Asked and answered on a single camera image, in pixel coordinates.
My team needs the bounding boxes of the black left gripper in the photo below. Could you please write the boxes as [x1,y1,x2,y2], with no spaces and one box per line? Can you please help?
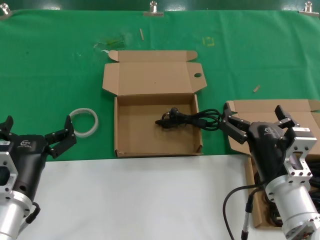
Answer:
[0,114,78,201]

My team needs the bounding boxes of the clear tape roll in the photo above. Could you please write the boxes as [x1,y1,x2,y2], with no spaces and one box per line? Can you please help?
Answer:
[68,107,99,138]

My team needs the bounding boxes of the clear tape scraps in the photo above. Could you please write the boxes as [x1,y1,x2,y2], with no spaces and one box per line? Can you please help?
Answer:
[93,33,131,55]

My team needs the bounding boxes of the open cardboard box with cables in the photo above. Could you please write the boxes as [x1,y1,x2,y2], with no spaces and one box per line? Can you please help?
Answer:
[224,98,320,229]

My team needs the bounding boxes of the empty open cardboard box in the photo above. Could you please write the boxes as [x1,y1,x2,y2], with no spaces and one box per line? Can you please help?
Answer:
[101,49,207,158]

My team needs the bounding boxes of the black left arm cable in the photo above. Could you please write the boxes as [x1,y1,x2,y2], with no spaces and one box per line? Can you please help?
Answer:
[24,201,41,225]

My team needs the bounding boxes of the green table cloth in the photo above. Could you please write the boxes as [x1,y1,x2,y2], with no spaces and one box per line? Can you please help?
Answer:
[0,9,320,162]

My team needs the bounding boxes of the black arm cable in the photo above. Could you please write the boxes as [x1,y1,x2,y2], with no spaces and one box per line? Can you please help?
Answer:
[223,182,266,240]
[24,201,41,225]

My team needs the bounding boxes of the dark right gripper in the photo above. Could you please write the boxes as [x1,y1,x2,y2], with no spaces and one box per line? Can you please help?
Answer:
[219,102,297,185]

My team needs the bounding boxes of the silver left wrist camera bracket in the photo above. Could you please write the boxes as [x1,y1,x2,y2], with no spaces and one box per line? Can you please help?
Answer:
[0,151,19,194]

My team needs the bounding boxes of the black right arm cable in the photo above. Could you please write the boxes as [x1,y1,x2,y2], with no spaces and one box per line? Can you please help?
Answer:
[223,182,266,240]

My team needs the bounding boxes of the silver binder clip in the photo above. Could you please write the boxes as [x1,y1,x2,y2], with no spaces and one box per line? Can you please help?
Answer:
[0,4,12,21]
[298,1,320,17]
[143,0,165,17]

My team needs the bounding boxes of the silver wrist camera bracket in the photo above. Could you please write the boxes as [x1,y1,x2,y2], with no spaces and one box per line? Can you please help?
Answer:
[0,151,19,194]
[283,126,316,179]

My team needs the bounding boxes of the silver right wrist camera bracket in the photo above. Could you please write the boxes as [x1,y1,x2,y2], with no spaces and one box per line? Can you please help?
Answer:
[283,126,316,179]

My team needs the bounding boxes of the cable with silver connector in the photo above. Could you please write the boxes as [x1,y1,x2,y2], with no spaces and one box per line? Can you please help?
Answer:
[240,187,262,240]

